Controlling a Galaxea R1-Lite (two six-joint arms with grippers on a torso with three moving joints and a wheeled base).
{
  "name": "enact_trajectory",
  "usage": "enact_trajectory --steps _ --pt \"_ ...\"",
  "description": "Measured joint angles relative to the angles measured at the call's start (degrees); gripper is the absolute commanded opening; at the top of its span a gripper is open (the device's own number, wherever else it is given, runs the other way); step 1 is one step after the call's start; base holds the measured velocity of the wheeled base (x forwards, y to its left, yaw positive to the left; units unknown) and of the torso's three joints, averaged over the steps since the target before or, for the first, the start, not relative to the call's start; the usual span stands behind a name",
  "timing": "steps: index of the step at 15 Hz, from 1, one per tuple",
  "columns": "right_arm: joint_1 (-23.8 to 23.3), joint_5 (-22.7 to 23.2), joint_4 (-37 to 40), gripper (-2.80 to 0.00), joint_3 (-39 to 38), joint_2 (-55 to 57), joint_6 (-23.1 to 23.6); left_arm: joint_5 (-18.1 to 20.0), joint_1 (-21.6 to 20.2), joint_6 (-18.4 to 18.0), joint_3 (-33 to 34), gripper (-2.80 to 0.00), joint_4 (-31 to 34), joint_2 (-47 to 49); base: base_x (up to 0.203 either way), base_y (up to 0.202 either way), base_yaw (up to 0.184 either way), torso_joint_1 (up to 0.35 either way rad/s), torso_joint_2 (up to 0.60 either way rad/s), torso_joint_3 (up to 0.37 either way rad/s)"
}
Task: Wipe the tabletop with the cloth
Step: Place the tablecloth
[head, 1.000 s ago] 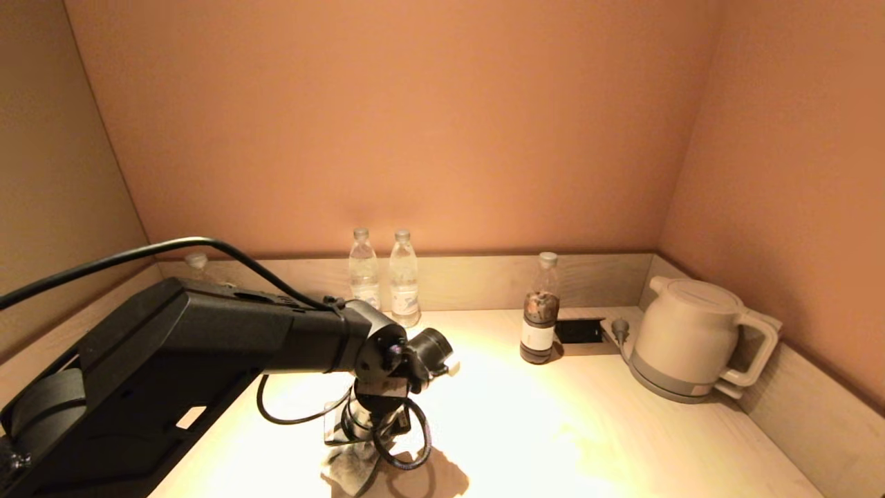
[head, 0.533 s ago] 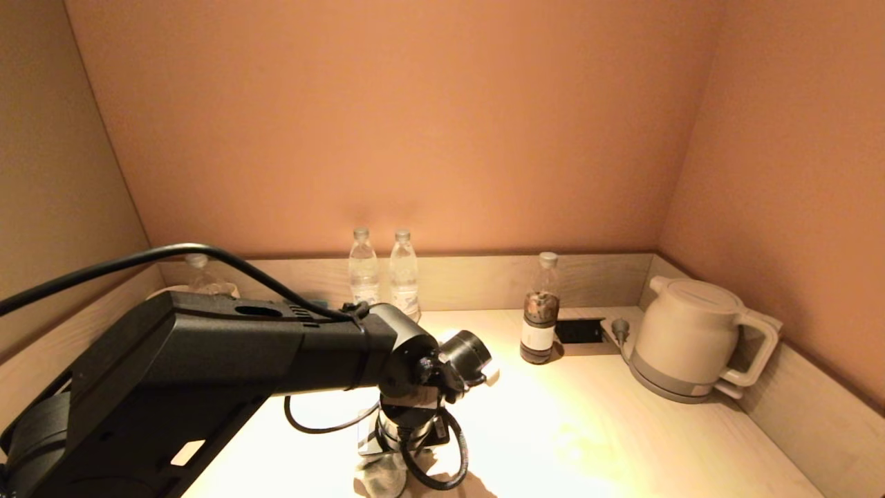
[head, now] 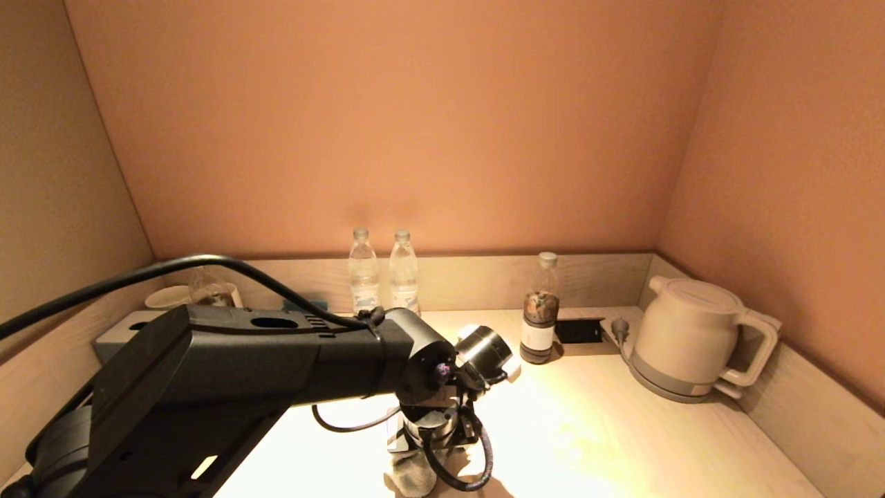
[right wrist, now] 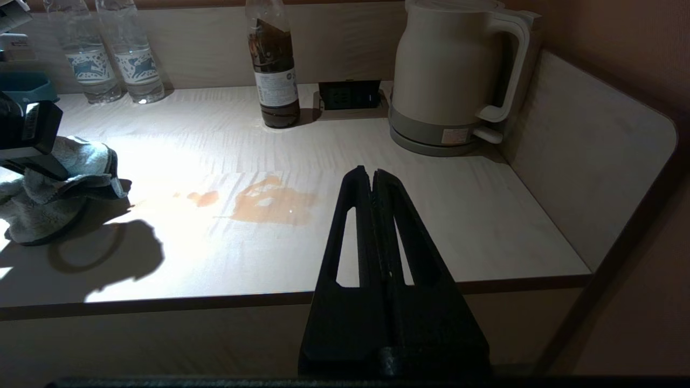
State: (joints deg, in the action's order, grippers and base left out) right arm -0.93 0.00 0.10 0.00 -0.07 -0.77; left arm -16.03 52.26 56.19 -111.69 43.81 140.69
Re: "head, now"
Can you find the white ceramic cup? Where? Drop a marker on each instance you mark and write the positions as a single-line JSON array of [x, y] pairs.
[[237, 296], [166, 297]]

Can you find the clear water bottle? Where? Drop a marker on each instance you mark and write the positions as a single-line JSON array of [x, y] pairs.
[[404, 283], [364, 283]]

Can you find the small blue plastic tray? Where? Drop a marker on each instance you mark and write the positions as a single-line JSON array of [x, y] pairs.
[[314, 304]]

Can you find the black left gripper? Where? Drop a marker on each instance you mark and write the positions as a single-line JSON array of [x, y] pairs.
[[439, 425]]

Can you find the black recessed table socket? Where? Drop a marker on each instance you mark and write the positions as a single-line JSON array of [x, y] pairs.
[[579, 330]]

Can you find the dark drink bottle patterned label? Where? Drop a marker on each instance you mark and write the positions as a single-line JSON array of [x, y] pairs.
[[207, 294]]

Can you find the grey power plug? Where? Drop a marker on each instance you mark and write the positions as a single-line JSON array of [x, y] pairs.
[[620, 330]]

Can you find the dark drink bottle white label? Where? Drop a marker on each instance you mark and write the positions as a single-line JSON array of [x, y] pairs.
[[539, 325]]

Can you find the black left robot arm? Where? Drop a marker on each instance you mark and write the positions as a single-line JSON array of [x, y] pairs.
[[207, 373]]

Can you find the light blue microfiber cloth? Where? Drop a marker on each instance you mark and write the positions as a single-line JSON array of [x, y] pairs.
[[415, 477]]

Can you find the grey-blue tissue box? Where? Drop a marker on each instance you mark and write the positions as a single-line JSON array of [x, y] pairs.
[[114, 339]]

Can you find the grey kettle base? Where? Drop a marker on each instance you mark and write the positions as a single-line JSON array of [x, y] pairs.
[[664, 392]]

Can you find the beige electric kettle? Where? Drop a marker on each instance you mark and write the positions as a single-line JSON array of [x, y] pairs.
[[681, 332]]

